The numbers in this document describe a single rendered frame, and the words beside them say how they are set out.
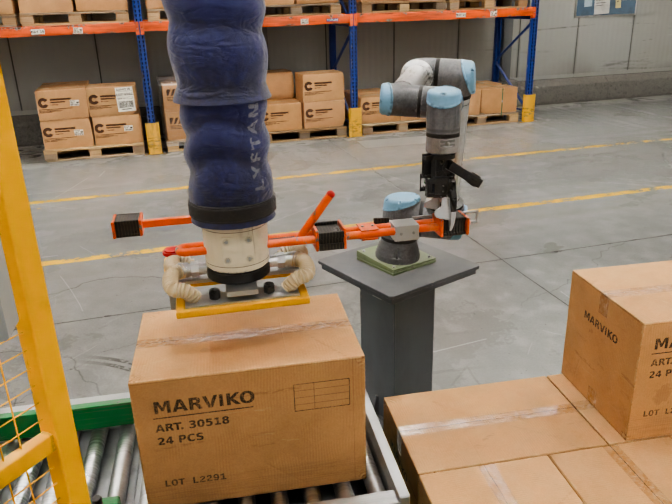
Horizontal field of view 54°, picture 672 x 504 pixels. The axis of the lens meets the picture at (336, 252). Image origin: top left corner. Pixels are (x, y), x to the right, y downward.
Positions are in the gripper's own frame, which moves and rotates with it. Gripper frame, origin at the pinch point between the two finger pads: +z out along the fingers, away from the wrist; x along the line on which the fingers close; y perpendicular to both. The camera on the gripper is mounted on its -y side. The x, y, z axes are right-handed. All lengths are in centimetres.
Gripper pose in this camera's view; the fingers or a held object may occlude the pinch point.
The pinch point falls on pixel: (446, 221)
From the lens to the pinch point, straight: 188.5
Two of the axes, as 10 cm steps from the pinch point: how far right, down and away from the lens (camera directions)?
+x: 1.9, 3.5, -9.2
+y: -9.8, 0.9, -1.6
